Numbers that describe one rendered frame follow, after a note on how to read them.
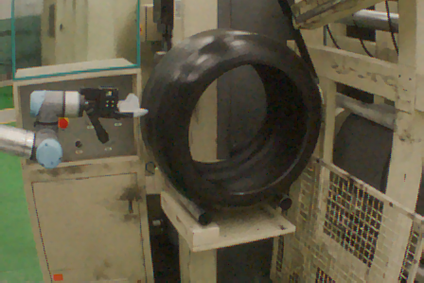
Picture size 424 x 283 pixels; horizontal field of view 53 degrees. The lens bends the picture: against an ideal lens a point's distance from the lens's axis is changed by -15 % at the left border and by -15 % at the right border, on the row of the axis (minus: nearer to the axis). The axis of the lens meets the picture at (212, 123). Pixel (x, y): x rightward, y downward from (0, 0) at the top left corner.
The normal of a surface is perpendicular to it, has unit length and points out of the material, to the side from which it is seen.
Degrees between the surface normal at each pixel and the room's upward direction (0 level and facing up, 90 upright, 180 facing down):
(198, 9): 90
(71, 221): 90
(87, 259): 90
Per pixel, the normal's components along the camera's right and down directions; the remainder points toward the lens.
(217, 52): -0.05, -0.45
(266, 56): 0.38, 0.07
